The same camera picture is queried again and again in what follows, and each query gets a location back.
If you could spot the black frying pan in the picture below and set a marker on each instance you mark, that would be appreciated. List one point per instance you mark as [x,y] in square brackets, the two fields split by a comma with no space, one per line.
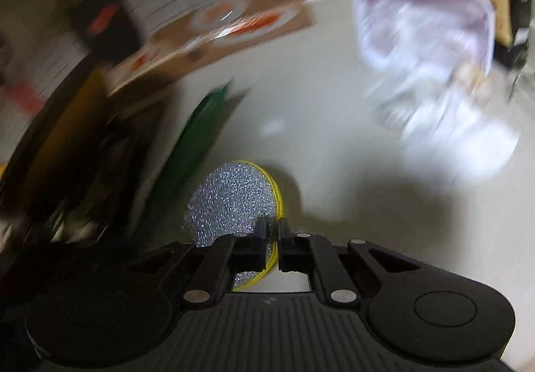
[54,134]

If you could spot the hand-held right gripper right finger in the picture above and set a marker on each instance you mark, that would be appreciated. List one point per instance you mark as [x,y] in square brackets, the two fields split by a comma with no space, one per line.
[285,246]

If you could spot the white crumpled tissue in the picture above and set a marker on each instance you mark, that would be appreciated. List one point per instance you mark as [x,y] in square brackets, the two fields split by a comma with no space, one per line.
[464,146]

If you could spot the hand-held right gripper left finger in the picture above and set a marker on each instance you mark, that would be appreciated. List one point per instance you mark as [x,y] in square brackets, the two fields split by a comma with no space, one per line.
[260,246]

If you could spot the clear plastic container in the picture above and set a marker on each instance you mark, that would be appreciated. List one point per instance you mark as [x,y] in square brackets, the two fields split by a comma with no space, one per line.
[422,21]

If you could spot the round silver scouring pad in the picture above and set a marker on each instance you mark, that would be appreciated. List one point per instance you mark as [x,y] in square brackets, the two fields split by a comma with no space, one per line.
[230,200]

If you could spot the green snack wrapper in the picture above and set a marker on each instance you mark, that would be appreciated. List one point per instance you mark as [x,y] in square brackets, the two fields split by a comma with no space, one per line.
[196,146]

